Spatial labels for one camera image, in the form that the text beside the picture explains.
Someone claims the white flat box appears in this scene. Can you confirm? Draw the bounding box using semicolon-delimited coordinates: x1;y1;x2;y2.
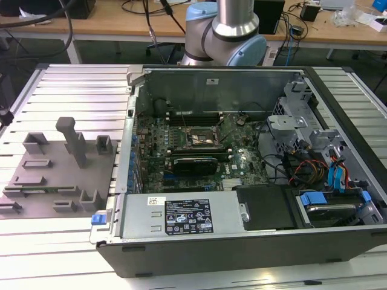
355;13;387;33

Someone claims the black graphics card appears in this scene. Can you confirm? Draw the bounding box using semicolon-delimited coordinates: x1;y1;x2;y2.
171;154;219;176

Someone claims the thin black camera cable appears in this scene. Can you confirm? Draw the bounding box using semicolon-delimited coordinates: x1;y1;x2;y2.
158;0;187;34

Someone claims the tall black box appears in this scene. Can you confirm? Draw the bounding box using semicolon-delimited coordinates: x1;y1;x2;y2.
253;0;287;36

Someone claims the light wooden desk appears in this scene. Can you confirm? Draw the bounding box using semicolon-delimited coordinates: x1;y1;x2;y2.
0;0;387;65

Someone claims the blue case latch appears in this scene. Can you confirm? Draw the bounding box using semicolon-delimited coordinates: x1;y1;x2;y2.
90;212;108;227

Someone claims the black office chair base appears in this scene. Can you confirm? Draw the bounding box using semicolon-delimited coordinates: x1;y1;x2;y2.
146;42;186;66

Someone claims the black desktop equipment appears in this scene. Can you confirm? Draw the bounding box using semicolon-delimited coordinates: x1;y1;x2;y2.
0;0;97;18

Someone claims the silver hard disk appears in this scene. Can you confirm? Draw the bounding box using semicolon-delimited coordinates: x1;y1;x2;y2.
305;204;359;228

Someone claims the grey metal drive cage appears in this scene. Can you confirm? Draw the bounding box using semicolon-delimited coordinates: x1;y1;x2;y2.
265;80;348;158

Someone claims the grey flat device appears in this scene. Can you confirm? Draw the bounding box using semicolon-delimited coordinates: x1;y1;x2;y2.
319;0;355;10

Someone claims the blue flat data cable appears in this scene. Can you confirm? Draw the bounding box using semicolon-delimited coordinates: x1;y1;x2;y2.
330;161;342;194
337;164;349;194

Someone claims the metal CPU socket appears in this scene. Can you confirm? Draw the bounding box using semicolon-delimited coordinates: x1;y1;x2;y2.
184;125;220;149

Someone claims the black grey open PC case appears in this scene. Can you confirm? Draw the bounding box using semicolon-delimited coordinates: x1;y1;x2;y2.
89;65;387;279

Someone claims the silver finned chipset heatsink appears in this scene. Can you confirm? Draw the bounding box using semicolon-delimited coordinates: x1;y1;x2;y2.
222;178;244;192

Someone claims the red power wire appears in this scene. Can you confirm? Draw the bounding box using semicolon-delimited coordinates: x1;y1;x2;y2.
289;159;330;184

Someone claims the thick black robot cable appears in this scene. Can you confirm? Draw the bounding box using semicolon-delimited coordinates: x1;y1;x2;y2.
0;0;75;49

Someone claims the white labelled box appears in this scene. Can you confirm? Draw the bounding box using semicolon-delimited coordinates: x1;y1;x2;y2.
262;47;279;66

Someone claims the blue disk carrier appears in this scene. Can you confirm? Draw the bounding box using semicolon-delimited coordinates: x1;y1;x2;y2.
298;189;373;230

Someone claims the green motherboard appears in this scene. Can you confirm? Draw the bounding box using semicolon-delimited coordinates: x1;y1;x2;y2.
132;113;270;194

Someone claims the small black box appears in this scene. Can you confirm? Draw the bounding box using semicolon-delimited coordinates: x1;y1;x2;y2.
300;3;319;22

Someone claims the clear plastic bag pile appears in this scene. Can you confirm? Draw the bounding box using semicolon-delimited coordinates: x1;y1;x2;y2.
331;5;360;28

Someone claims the blue hanging cable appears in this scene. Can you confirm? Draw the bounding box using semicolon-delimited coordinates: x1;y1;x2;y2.
286;25;296;66

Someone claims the green RAM stick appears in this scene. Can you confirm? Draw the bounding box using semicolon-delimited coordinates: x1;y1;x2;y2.
21;187;60;195

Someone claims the yellow power wire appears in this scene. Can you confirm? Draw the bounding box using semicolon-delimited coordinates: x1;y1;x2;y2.
311;163;330;182

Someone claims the black internal cable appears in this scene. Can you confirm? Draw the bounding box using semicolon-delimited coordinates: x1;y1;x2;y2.
255;120;291;185

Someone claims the grey power supply unit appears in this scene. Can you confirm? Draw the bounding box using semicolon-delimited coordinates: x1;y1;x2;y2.
120;193;246;240

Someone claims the grey plastic parts rack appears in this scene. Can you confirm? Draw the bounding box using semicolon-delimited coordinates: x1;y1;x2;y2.
0;116;119;221

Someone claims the black cable silver connector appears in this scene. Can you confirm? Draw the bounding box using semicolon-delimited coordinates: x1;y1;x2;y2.
141;0;167;65

